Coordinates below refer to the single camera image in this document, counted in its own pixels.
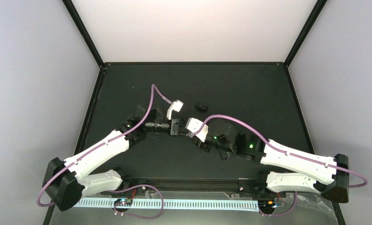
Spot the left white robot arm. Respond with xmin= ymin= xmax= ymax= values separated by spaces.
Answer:
xmin=42 ymin=101 xmax=182 ymax=211

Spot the white slotted cable duct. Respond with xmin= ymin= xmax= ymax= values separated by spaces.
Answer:
xmin=75 ymin=197 xmax=259 ymax=212

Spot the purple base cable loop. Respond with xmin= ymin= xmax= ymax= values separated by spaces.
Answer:
xmin=113 ymin=184 xmax=165 ymax=220

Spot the purple camera cable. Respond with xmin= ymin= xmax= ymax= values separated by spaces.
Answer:
xmin=189 ymin=114 xmax=369 ymax=189
xmin=36 ymin=83 xmax=174 ymax=207

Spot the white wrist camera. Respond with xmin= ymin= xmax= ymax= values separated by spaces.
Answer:
xmin=166 ymin=100 xmax=184 ymax=120
xmin=185 ymin=118 xmax=208 ymax=143

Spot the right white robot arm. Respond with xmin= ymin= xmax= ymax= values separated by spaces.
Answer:
xmin=186 ymin=118 xmax=349 ymax=203

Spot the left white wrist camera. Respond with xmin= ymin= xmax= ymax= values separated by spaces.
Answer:
xmin=166 ymin=100 xmax=184 ymax=120

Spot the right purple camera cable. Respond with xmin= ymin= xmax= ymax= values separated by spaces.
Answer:
xmin=189 ymin=114 xmax=369 ymax=189

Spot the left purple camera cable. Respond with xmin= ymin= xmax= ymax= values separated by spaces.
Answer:
xmin=36 ymin=83 xmax=174 ymax=207

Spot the black earbud charging case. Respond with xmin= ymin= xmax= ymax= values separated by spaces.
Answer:
xmin=195 ymin=102 xmax=208 ymax=112

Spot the black aluminium front rail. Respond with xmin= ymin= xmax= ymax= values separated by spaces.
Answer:
xmin=117 ymin=177 xmax=333 ymax=193

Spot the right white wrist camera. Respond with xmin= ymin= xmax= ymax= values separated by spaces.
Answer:
xmin=185 ymin=118 xmax=208 ymax=143

